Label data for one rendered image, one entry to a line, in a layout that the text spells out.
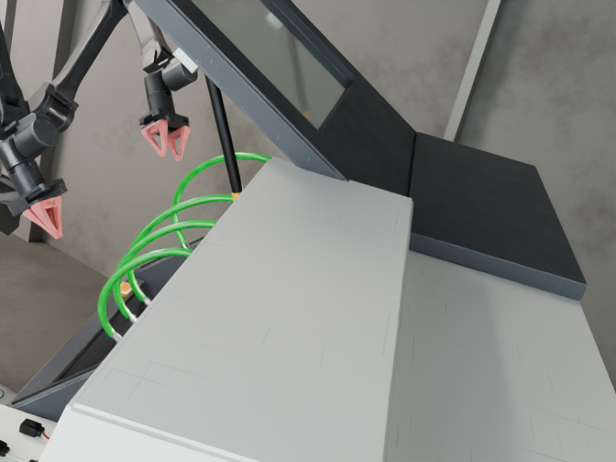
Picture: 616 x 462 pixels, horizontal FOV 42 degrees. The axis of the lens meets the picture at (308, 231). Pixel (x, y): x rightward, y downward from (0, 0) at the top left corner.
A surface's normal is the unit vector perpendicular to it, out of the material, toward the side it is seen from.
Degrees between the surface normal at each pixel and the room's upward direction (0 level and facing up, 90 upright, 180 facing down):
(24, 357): 0
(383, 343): 0
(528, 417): 0
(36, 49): 90
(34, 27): 90
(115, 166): 90
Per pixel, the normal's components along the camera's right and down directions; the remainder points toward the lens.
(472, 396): 0.26, -0.90
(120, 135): -0.51, 0.18
